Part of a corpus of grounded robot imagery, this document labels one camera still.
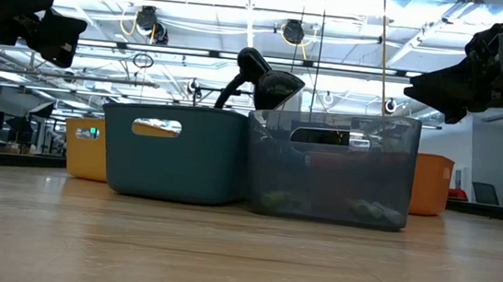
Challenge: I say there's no red object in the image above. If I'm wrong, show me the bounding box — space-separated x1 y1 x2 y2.
447 187 470 203

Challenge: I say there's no grey office chair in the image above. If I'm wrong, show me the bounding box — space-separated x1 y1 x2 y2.
471 180 503 206

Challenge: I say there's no yellow plastic bin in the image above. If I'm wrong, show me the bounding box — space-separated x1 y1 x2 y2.
61 115 182 189

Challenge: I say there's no grey translucent plastic bin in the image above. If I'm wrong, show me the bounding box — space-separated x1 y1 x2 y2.
238 102 424 234

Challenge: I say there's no black scanner on stand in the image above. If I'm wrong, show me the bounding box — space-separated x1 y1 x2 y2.
213 43 310 119

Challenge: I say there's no teal plastic bin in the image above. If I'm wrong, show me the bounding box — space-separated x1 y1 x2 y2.
94 97 255 210

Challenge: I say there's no yellow hanging cord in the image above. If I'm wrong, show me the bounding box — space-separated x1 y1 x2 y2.
370 0 398 118

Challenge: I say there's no black coiled hanging cable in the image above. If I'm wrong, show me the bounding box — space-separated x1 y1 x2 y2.
131 51 155 70

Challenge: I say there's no black ceiling cable reel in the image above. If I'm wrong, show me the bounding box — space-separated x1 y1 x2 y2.
280 18 308 47
132 3 172 46

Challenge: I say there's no black hanging cord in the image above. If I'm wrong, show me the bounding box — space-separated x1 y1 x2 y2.
310 0 329 112

